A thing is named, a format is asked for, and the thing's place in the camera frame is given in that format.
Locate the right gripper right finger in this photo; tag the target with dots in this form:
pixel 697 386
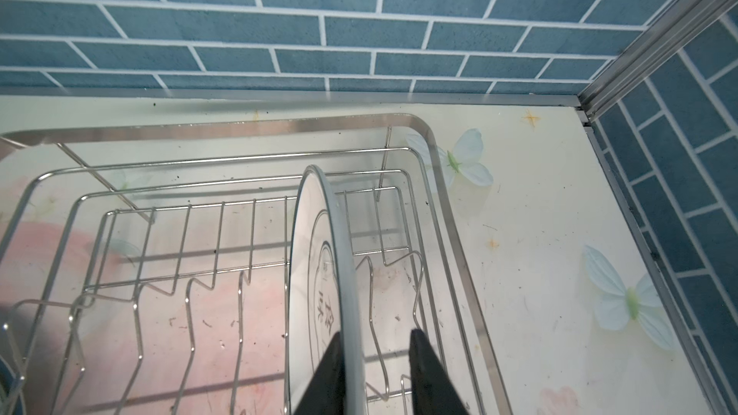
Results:
pixel 431 389

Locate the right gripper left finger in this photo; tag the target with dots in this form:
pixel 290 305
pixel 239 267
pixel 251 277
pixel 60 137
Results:
pixel 326 380

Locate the metal wire dish rack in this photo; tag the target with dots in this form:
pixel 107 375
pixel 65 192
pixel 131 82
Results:
pixel 144 270

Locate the right aluminium corner post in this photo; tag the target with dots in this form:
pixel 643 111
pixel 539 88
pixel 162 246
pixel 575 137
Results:
pixel 680 23

